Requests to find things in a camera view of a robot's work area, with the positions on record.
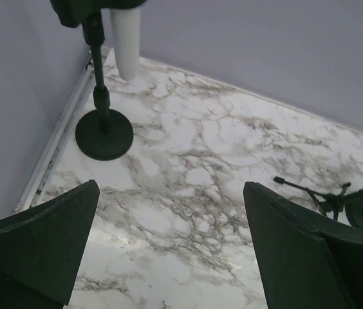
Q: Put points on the black left-corner microphone stand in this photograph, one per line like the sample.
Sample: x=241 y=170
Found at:
x=102 y=134

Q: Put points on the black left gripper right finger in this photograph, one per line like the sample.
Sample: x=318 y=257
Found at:
x=305 y=259

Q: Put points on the black shock-mount tripod stand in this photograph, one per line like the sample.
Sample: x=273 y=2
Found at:
x=331 y=201

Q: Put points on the white microphone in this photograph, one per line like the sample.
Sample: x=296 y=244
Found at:
x=126 y=26

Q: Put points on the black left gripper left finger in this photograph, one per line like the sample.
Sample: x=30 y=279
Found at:
x=41 y=249

